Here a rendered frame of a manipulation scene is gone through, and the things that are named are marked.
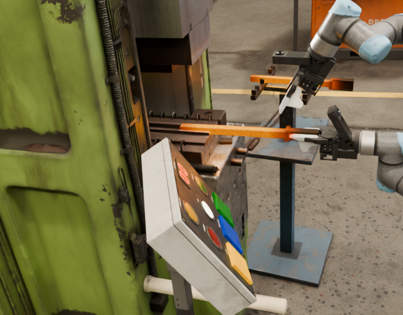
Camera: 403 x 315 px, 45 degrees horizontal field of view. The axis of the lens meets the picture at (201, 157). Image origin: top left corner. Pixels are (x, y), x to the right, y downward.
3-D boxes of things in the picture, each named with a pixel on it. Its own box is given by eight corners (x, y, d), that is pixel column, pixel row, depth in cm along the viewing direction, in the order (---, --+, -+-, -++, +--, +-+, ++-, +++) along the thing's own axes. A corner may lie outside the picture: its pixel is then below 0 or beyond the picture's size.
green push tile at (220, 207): (229, 209, 129) (213, 190, 126) (235, 226, 122) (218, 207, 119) (223, 213, 129) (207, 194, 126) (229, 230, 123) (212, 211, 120)
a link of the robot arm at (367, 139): (375, 138, 145) (375, 125, 152) (358, 137, 147) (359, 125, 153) (372, 160, 149) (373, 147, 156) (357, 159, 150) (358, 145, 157)
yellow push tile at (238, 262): (245, 260, 112) (227, 240, 109) (253, 283, 105) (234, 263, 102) (239, 264, 112) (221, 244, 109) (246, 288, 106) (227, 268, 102)
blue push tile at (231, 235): (236, 233, 121) (220, 214, 117) (243, 253, 114) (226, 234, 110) (231, 236, 121) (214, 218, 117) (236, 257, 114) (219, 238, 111)
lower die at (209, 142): (218, 140, 175) (217, 119, 171) (202, 169, 159) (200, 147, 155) (113, 132, 188) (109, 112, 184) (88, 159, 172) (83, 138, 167)
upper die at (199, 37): (211, 43, 157) (208, 14, 153) (192, 65, 141) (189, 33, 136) (95, 42, 170) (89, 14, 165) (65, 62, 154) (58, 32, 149)
